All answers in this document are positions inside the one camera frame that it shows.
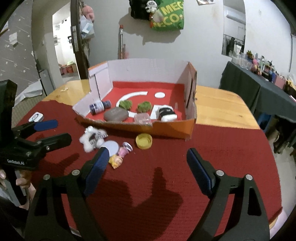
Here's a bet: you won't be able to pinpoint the white square charger device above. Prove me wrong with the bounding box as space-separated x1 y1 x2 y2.
29 111 44 123

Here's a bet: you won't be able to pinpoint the wall photo poster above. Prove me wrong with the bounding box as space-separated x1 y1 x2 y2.
197 0 215 6

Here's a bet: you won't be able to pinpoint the black door frame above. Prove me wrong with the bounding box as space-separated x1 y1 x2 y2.
70 0 88 79

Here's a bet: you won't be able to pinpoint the dark blue ink bottle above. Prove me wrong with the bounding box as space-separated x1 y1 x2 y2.
89 100 111 115

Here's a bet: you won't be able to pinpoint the yellow pink doll figure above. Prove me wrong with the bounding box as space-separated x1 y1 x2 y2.
109 142 133 169

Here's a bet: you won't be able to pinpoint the red knitted table cloth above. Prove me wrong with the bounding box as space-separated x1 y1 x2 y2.
19 101 282 240

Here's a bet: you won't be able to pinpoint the wall mirror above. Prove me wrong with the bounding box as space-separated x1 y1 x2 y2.
222 0 246 56

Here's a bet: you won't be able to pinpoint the person's left hand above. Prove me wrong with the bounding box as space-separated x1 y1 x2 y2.
1 169 36 210

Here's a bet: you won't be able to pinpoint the yellow bottle cap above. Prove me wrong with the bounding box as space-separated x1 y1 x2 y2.
135 133 152 150

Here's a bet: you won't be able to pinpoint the clear plastic small box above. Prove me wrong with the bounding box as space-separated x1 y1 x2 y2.
134 113 152 126

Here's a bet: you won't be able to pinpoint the grey eye shadow case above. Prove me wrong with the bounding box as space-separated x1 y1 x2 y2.
103 107 129 121

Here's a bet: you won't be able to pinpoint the green scrunchie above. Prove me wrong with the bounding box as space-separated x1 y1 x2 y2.
118 99 132 110
137 101 152 113

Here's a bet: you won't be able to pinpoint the pink plush toy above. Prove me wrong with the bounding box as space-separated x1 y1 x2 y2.
82 5 95 23

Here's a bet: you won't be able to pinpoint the orange cardboard box tray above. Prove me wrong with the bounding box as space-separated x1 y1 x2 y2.
73 58 197 140

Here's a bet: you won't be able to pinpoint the dark cloth side table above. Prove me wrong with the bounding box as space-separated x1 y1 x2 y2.
219 62 295 123

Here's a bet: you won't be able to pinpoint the green tote bag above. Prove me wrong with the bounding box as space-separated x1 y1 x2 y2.
150 1 185 32

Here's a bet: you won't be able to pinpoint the white plush keychain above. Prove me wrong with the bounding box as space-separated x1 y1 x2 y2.
145 0 158 14

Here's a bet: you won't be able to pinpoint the mop handle pole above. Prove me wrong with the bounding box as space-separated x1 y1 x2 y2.
118 25 126 59

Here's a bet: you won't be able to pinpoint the white fluffy bunny hair clip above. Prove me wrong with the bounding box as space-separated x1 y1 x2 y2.
79 126 108 153

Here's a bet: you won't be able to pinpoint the black hanging bag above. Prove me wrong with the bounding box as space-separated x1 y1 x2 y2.
129 0 150 21

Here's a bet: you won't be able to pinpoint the white black socks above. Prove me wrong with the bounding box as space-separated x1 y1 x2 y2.
158 105 178 122

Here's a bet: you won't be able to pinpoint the white round tin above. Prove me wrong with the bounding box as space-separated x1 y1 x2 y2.
101 141 120 157

